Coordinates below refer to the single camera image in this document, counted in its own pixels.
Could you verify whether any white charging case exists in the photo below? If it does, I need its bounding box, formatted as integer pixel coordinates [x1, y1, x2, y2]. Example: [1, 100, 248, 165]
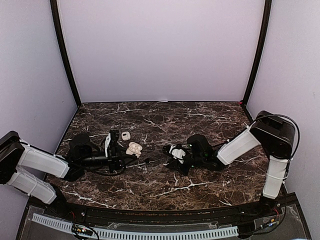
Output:
[126, 141, 143, 156]
[121, 131, 131, 141]

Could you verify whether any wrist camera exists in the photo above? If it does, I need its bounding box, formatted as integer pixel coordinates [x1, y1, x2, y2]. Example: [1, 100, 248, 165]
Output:
[162, 145, 188, 164]
[104, 130, 120, 158]

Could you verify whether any black frame post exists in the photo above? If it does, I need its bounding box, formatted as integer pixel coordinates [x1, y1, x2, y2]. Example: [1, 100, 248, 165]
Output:
[49, 0, 82, 108]
[242, 0, 272, 107]

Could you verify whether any black front rail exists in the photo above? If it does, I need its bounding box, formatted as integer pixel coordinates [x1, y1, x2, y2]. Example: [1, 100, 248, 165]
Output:
[66, 202, 260, 224]

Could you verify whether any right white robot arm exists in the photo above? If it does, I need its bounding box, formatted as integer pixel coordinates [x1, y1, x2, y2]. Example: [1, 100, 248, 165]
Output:
[162, 110, 301, 217]

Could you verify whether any right black frame post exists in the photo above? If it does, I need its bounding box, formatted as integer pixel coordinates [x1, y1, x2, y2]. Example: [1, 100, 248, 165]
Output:
[242, 0, 272, 107]

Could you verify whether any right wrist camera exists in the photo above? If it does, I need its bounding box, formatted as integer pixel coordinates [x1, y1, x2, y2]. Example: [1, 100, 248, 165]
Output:
[162, 145, 188, 164]

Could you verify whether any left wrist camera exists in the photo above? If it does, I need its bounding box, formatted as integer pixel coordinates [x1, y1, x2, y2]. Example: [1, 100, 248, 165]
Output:
[104, 130, 120, 158]

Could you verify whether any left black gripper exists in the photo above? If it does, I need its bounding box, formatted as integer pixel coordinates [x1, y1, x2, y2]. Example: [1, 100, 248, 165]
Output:
[79, 144, 137, 174]

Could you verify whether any white slotted cable duct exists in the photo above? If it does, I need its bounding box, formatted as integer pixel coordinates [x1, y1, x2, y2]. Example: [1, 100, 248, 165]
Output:
[31, 213, 239, 240]

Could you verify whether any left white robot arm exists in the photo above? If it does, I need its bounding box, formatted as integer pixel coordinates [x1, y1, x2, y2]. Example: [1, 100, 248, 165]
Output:
[0, 130, 143, 218]

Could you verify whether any left black frame post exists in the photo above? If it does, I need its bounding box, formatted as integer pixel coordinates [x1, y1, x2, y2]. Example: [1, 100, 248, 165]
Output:
[49, 0, 82, 108]

